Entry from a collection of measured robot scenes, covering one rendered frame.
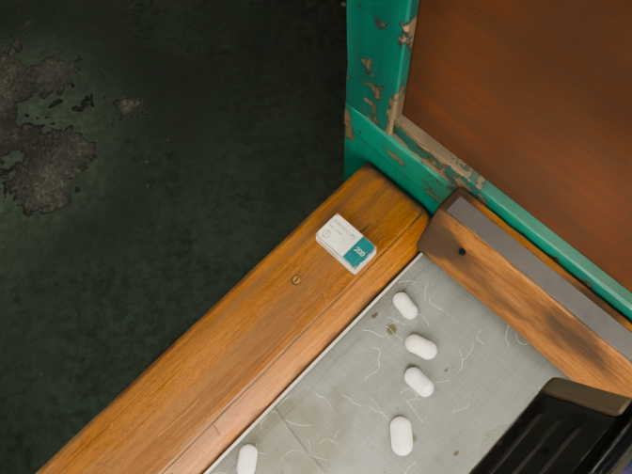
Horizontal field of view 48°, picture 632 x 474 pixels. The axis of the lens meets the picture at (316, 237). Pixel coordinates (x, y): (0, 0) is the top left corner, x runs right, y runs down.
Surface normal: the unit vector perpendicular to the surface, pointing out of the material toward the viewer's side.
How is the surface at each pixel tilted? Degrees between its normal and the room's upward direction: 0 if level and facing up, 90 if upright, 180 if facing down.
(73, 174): 0
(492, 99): 90
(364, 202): 0
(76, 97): 0
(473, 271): 67
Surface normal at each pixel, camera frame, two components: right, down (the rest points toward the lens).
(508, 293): -0.66, 0.47
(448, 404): -0.03, -0.39
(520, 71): -0.69, 0.67
